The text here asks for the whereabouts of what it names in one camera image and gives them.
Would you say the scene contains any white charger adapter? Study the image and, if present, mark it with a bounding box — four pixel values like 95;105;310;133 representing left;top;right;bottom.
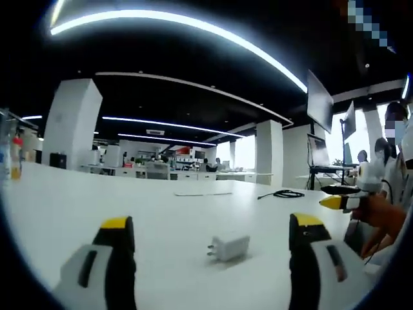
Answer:
206;234;251;263

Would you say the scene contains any black Type-C cable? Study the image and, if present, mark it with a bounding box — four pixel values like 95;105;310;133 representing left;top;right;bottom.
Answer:
257;189;306;200

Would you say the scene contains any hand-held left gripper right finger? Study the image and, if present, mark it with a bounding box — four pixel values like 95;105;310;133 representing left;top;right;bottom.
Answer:
288;212;377;310

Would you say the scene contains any white office desk row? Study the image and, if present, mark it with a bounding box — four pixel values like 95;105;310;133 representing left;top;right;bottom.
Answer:
79;163;259;182

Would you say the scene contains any person's bare leg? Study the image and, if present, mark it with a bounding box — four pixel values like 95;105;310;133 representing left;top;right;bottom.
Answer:
360;227;396;258

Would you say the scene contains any grey office chair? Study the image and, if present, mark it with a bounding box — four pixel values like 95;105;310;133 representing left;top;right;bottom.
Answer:
144;161;171;180

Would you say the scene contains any black box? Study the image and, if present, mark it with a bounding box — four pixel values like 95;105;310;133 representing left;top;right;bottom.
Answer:
49;153;68;169

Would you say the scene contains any storage shelf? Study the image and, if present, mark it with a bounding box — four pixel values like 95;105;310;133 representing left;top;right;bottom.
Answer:
0;108;40;162

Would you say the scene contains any large black monitor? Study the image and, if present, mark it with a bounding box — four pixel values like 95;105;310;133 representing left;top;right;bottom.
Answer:
305;69;335;134

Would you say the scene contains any white square pillar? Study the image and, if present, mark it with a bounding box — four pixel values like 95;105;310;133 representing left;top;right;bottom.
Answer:
254;119;284;185
41;78;103;169

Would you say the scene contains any white blue bottle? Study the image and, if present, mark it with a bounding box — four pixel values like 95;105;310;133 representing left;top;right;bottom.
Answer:
0;143;12;180

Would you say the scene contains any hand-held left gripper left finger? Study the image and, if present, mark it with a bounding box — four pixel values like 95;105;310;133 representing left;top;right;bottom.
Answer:
51;215;139;310

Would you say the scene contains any small black monitor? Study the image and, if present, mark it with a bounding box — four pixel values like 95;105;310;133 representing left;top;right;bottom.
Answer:
342;100;357;138

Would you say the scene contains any red capped bottle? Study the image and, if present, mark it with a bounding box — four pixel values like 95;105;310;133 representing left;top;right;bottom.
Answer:
11;135;24;180

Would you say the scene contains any open laptop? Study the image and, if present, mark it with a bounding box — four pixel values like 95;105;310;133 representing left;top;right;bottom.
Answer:
306;132;332;166

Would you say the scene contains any person's right hand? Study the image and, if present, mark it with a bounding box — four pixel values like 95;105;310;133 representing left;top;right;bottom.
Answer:
352;194;390;227

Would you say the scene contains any desk cable slot cover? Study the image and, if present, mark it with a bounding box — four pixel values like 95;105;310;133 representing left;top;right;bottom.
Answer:
174;191;234;197

